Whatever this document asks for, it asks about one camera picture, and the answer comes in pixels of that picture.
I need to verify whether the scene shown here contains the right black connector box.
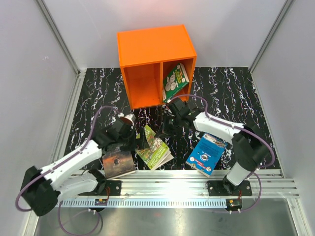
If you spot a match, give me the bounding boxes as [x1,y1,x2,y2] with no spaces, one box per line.
[226,199,243,211]

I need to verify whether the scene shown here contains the green coin cover book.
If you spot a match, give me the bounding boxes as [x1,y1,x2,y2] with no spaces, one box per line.
[162,63,189,103]

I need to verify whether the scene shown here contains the black connector box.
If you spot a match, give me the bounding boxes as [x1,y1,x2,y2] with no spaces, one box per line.
[226,199,243,211]
[94,198,108,206]

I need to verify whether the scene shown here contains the aluminium rail frame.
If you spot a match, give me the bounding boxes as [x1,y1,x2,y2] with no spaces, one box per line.
[35,67,298,236]

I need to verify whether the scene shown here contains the left black connector box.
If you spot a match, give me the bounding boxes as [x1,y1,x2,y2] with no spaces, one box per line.
[94,198,108,206]

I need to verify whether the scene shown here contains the lime green spine book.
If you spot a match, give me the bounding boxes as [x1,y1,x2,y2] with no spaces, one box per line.
[136,125,174,170]

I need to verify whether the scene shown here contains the orange two-compartment shelf box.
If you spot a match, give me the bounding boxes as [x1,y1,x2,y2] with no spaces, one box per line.
[117,25,197,109]

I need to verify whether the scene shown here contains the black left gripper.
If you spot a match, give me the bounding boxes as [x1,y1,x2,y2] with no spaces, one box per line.
[118,126,149,151]

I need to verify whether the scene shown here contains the A Tale of Two Cities book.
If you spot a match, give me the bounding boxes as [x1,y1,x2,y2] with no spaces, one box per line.
[102,151,135,180]

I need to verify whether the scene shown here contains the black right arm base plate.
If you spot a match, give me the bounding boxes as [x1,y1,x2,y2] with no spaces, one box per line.
[206,180,252,197]

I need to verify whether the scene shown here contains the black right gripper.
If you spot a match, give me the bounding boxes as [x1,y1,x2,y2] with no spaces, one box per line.
[156,113,182,140]

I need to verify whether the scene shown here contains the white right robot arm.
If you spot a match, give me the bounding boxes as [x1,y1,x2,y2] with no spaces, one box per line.
[156,98,272,195]

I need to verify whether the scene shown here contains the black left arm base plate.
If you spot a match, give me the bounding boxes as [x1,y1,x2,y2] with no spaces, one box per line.
[80,180,122,196]

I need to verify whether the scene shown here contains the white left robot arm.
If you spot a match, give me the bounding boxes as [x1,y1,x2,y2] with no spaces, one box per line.
[21,114,149,216]

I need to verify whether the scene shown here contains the blue book with round badges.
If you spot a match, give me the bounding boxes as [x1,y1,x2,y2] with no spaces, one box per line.
[186,133,227,177]

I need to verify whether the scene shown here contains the slotted white cable duct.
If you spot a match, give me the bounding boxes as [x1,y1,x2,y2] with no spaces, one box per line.
[62,198,227,208]

